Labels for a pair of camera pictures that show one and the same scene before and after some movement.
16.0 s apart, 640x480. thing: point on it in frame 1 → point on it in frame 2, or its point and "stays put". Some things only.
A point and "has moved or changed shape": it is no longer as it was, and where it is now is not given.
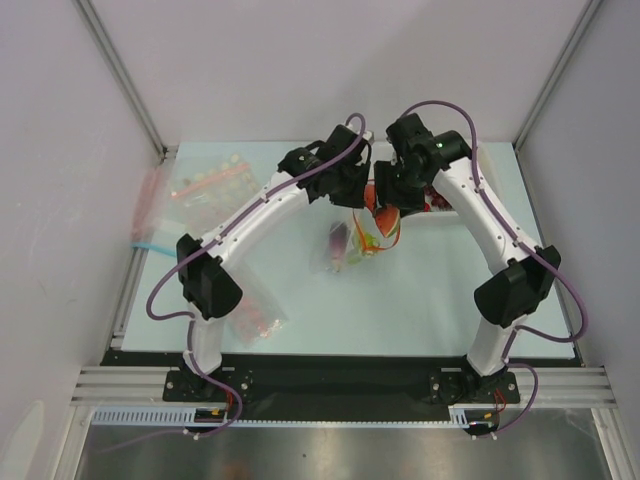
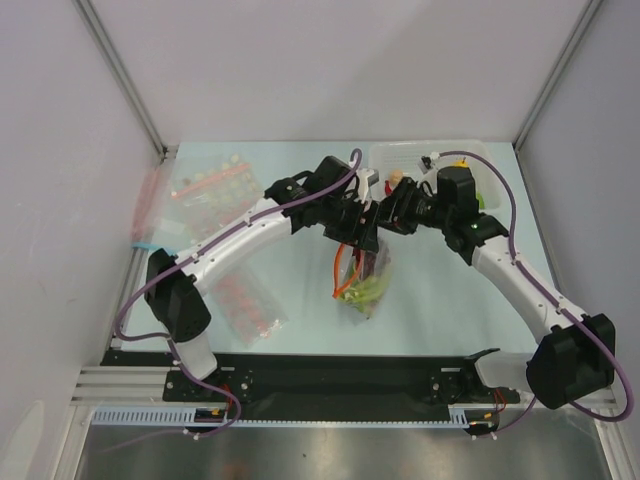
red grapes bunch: x=438 y=201 has moved or changed shape
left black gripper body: x=348 y=190 → x=342 y=220
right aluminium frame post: x=557 y=71 stays put
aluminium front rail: x=125 y=386 stays put
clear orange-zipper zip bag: x=341 y=236 has moved or changed shape
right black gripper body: x=392 y=192 → x=388 y=215
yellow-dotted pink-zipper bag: x=209 y=188 stays put
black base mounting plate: x=330 y=385 stays put
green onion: x=370 y=248 has moved or changed shape
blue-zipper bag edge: x=157 y=248 stays put
